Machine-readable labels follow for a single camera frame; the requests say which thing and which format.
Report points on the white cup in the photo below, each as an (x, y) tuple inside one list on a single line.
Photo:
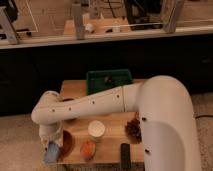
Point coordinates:
[(96, 130)]

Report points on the metal frame post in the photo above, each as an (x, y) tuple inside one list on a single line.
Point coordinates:
[(7, 27), (172, 11), (78, 21)]

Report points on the green plastic bin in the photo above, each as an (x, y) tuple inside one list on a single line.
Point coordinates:
[(97, 81)]

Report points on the red bowl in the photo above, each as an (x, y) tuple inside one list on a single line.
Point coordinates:
[(68, 144)]

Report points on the black remote control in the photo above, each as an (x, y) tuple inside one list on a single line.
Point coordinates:
[(125, 156)]

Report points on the left metal frame post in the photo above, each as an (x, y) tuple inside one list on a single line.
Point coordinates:
[(7, 27)]

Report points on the small white object background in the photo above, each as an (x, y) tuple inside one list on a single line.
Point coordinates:
[(89, 28)]

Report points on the orange carrot toy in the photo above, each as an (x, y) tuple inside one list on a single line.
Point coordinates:
[(88, 149)]

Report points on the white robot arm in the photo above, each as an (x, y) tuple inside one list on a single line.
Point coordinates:
[(169, 133)]

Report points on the black equipment box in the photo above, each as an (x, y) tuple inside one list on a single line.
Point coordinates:
[(139, 12)]

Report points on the right metal frame post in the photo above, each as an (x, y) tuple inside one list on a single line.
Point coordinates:
[(172, 11)]

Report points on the middle metal frame post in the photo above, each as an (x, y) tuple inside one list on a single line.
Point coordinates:
[(78, 21)]

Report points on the wooden table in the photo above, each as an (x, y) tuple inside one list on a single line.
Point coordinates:
[(108, 148)]

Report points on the brown grape bunch toy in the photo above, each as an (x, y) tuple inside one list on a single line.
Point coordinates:
[(132, 129)]

